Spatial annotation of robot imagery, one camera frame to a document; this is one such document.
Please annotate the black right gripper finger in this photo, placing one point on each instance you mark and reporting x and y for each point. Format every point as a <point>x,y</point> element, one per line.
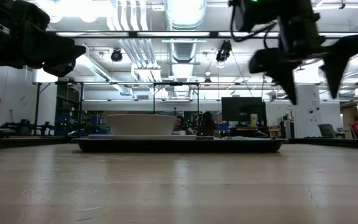
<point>343,56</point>
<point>275,65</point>

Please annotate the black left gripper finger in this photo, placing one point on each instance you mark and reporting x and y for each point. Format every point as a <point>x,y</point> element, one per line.
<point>59,70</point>
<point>62,49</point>

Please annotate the grey cloth napkin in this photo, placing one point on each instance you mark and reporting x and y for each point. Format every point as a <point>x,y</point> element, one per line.
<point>247,138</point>

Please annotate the white plate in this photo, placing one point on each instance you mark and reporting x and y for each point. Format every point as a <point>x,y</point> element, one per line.
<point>141,124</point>

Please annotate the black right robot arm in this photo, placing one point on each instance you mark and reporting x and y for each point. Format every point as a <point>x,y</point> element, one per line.
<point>259,12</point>

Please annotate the black rectangular tray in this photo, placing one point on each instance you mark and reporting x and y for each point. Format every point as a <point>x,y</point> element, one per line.
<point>179,146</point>

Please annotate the black monitor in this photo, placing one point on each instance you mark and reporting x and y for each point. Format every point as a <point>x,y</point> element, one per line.
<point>242,110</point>

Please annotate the white column with sensors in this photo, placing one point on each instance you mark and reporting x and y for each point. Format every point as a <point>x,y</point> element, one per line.
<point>308,112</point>

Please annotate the grey office chair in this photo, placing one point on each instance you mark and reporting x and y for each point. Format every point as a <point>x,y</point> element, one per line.
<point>326,130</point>

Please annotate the black ceiling camera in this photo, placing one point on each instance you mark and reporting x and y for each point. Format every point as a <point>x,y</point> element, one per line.
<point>116,55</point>
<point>224,51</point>

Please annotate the black background station frame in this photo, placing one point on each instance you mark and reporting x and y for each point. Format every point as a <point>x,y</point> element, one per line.
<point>154,93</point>

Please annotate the silver ventilation duct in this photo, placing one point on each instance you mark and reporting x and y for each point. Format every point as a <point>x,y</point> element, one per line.
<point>185,18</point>

